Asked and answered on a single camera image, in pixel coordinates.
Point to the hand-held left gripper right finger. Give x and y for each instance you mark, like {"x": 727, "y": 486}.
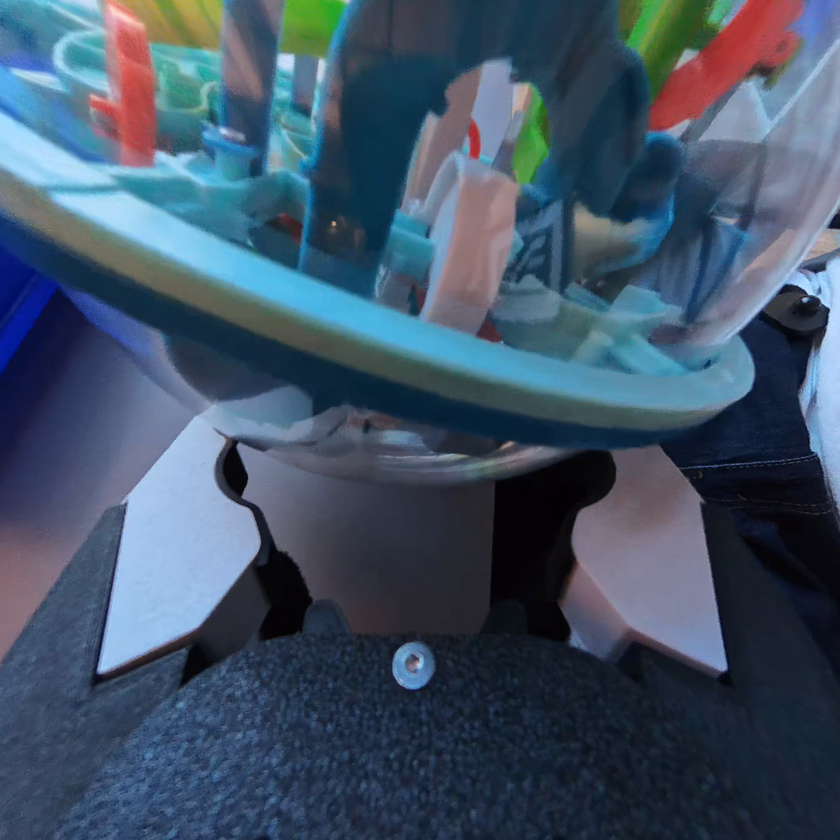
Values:
{"x": 643, "y": 558}

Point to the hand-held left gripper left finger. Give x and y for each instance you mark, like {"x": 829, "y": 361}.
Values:
{"x": 177, "y": 558}

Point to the clear maze ball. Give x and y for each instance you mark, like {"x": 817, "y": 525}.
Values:
{"x": 394, "y": 197}

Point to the person's white shirt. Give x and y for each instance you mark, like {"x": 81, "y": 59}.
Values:
{"x": 827, "y": 394}

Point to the person's blue jeans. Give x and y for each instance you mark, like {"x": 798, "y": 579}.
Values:
{"x": 754, "y": 426}

